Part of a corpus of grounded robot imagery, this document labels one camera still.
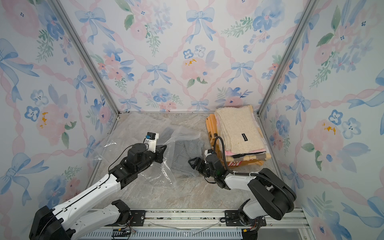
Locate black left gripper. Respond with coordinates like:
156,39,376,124
137,144,168,174

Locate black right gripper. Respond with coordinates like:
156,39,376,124
188,156,217,180

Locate grey fleece blanket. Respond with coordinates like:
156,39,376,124
159,126,205,178

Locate orange cartoon print blanket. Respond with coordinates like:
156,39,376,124
206,114,260,168

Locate clear plastic vacuum bag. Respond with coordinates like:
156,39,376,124
92,113,205,188

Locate cream fleece blanket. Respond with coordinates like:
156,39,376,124
214,104,267,155

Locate yellow grey checked blanket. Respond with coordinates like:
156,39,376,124
226,153,272,166

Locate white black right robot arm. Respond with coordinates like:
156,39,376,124
188,150,297,229

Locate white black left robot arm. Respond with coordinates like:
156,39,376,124
29,143,167,240

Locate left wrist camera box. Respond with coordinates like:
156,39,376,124
143,132,159,153

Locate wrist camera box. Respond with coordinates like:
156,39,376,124
143,132,159,153
204,149,215,157

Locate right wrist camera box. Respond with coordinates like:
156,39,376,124
204,149,215,157

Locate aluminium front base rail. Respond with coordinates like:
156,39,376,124
56,208,316,240

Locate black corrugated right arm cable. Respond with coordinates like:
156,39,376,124
213,135,296,211

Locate left rear aluminium corner post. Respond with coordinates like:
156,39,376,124
48,0,120,116

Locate aluminium corner post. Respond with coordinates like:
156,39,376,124
48,0,120,116
257,0,318,117

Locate right rear aluminium corner post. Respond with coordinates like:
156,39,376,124
257,0,318,117

